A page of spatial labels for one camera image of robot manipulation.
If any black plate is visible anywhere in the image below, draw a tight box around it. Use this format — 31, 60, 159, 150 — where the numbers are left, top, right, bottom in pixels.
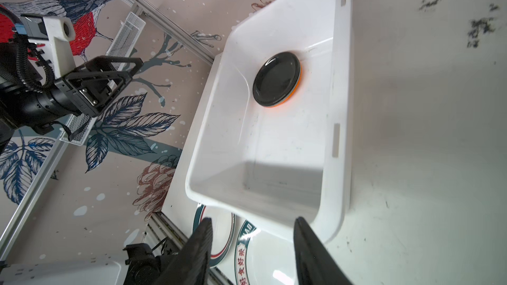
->
252, 51, 302, 108

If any white plate green lettered rim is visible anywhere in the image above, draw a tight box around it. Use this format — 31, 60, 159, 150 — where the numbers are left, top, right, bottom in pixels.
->
234, 220, 298, 284

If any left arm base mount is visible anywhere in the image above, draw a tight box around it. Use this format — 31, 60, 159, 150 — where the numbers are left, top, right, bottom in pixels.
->
123, 244, 178, 285

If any white plastic bin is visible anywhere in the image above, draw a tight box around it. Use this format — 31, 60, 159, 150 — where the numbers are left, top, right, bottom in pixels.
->
185, 0, 354, 242

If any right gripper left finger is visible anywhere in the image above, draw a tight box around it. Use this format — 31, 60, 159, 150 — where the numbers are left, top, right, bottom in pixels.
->
154, 218, 213, 285

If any white plate green red rim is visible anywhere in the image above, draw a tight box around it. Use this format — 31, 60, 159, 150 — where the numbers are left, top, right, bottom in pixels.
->
193, 204, 236, 267

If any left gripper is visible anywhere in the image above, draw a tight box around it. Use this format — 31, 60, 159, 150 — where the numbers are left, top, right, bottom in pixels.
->
55, 55, 144, 117

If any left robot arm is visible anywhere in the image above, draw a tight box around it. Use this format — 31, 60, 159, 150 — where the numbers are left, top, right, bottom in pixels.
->
1, 7, 143, 150

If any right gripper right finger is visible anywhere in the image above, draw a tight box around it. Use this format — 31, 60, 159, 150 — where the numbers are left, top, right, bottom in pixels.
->
293, 216, 352, 285

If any white wire mesh basket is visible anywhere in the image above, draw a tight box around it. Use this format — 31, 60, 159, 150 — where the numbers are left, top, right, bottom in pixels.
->
55, 12, 146, 146

